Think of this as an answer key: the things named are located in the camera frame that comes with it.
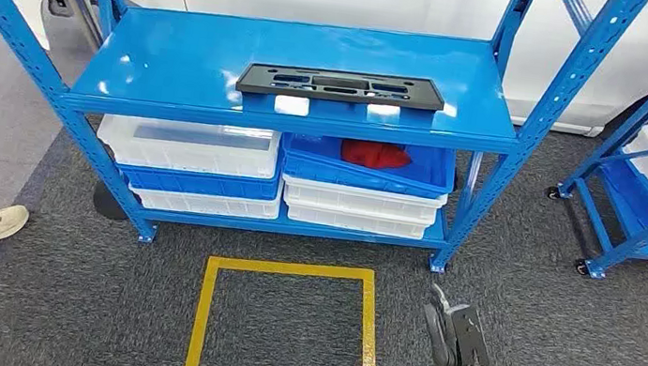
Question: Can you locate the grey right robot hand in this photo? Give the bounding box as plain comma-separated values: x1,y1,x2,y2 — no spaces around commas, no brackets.
416,283,490,366

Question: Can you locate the black plastic panel part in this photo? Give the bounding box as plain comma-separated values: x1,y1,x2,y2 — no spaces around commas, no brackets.
234,53,448,120

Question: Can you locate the blue metal shelf rack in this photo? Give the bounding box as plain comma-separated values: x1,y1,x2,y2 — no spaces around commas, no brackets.
0,0,648,307

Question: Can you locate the red cloth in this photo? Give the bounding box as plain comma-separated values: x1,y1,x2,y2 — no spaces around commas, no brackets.
339,137,414,175

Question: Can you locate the white bin with clear lid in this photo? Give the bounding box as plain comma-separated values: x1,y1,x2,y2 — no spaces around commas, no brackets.
92,108,283,186

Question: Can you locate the black round base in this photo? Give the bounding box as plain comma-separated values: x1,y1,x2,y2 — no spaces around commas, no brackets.
91,181,133,222

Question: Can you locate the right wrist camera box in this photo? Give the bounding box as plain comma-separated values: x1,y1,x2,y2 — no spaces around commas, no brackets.
438,300,498,366

